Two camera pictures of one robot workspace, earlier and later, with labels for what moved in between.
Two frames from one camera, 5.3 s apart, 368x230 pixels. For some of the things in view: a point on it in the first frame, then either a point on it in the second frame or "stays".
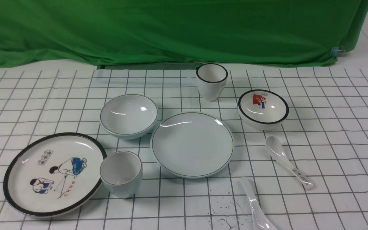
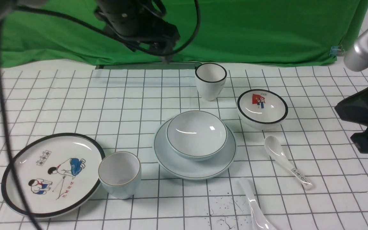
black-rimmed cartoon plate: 55,175 stays
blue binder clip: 336,51 stays
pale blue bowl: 129,116 → 196,135
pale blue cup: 121,173 stays
